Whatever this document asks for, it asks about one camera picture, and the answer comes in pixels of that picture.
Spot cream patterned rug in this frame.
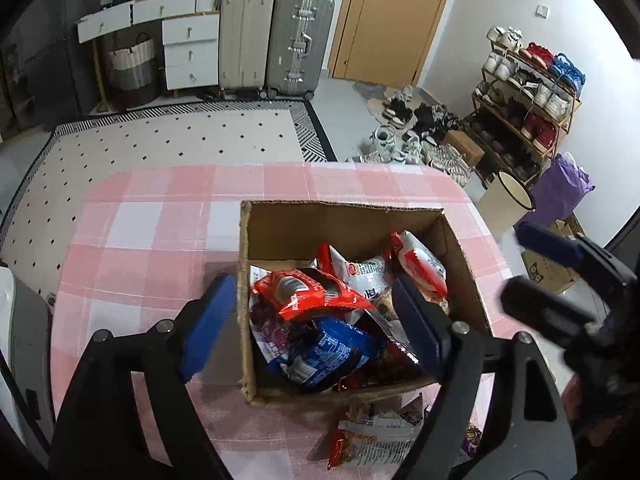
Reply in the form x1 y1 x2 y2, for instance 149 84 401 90
0 100 338 281

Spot white snack packet red edge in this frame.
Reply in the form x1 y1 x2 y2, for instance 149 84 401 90
312 244 396 301
389 230 448 306
327 400 426 471

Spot wooden shoe rack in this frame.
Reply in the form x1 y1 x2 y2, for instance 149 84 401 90
462 52 583 188

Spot red cookie snack packet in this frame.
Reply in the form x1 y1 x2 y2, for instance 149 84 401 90
251 267 376 323

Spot small cardboard box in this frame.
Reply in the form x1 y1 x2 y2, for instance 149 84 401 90
442 130 486 167

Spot white bin black rim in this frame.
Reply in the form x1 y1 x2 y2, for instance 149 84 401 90
477 170 537 238

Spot dark red clear snack packet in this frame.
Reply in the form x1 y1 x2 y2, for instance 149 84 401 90
250 300 321 361

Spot woven laundry basket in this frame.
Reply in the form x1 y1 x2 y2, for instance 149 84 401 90
102 32 160 108

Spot white drawer cabinet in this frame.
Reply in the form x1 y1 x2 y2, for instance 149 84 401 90
76 0 221 92

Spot pink checked tablecloth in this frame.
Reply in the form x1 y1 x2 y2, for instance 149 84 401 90
47 162 576 480

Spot shoe rack with shoes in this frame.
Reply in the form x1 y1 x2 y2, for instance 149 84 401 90
472 25 586 181

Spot printed cardboard box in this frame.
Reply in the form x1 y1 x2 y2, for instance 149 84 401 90
520 217 588 293

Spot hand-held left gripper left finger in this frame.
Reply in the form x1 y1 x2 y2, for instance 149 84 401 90
47 274 237 480

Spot grey doormat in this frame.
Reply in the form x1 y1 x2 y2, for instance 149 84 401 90
352 80 401 121

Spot blue and silver snack packet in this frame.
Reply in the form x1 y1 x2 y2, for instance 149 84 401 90
267 317 386 393

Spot pile of shoes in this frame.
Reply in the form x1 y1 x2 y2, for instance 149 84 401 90
357 85 473 186

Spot wooden door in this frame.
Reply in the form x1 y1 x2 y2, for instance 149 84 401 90
327 0 458 86

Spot dark refrigerator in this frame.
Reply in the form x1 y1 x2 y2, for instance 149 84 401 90
0 0 101 136

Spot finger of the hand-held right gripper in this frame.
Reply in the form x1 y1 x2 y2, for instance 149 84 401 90
515 221 637 292
500 275 601 342

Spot purple bag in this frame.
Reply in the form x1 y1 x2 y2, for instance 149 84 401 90
515 152 596 231

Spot silver suitcase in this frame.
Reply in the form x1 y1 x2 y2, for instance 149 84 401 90
265 0 335 101

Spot brown cardboard box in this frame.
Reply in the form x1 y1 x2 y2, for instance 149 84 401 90
239 200 493 408

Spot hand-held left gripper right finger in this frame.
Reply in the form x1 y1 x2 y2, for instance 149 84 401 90
392 274 576 480

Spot cream suitcase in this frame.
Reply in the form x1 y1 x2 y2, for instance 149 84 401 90
218 0 277 98

